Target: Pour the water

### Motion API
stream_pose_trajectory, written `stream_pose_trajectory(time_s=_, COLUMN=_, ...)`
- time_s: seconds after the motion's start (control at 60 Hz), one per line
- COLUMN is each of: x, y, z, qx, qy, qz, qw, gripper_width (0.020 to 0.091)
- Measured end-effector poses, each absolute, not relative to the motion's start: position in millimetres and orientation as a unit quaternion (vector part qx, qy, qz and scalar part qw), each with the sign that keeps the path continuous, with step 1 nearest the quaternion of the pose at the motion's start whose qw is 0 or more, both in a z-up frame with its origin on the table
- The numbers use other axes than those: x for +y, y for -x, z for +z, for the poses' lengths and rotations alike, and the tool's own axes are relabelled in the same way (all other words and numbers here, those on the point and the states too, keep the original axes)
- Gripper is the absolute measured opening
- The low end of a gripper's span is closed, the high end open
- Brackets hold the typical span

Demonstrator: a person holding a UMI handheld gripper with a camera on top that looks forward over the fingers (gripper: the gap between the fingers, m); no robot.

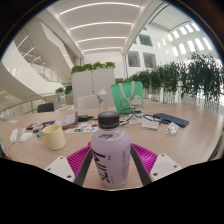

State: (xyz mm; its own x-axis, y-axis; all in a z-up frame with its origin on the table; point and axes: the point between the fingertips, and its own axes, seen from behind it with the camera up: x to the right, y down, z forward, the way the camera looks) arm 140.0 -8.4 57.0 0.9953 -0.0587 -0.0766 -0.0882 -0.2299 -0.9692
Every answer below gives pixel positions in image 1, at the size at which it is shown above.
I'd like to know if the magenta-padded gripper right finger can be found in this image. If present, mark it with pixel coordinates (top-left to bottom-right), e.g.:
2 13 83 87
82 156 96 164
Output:
129 143 184 187

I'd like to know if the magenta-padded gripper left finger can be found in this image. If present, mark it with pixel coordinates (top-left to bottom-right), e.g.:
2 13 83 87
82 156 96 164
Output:
43 147 95 187

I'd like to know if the lavender bottle with black cap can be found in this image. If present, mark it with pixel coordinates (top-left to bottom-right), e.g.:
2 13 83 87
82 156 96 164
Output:
90 111 132 190

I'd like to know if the pale yellow mug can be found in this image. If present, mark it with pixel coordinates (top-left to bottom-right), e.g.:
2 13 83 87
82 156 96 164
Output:
38 124 67 151

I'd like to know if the colourful sticker sheet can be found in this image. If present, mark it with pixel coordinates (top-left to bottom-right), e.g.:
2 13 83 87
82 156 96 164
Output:
64 121 100 134

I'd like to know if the white paper packet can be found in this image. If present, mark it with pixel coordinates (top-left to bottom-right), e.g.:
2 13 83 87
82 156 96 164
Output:
140 119 161 131

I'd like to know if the clear plastic packet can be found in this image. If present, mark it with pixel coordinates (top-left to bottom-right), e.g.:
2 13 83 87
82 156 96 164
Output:
165 121 180 136

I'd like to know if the open printed booklet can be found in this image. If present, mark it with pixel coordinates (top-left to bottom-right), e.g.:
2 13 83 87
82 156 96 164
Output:
54 111 79 130

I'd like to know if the small black pouch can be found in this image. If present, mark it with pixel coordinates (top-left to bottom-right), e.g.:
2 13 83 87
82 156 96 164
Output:
77 114 94 123

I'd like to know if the dark blue flat case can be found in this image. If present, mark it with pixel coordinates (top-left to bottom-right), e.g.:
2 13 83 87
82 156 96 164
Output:
152 112 190 128

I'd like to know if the black notebook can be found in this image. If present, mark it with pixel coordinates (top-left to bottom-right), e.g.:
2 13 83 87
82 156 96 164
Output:
31 120 56 133

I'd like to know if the white computer mouse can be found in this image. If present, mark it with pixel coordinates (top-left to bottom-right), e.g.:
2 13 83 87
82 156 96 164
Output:
19 132 34 143

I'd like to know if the black chair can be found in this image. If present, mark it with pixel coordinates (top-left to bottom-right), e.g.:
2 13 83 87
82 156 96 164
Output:
36 102 55 114

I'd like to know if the clear plastic bottle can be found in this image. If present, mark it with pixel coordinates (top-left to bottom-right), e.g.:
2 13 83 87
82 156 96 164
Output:
96 85 109 114

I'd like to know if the green tote bag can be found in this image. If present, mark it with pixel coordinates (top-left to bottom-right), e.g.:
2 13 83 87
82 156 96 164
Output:
110 80 146 114

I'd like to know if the planter box with green plants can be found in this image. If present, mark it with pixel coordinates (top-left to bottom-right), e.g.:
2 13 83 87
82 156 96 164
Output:
54 84 74 106

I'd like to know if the white cabinet topped with plants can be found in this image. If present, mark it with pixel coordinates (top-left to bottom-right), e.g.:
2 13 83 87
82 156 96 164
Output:
70 61 117 109

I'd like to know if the row of green hedge plants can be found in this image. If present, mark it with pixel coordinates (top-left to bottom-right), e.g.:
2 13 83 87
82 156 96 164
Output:
116 51 224 113

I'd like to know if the tangled black cable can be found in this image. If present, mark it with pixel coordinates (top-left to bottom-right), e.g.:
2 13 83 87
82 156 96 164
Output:
118 106 168 127

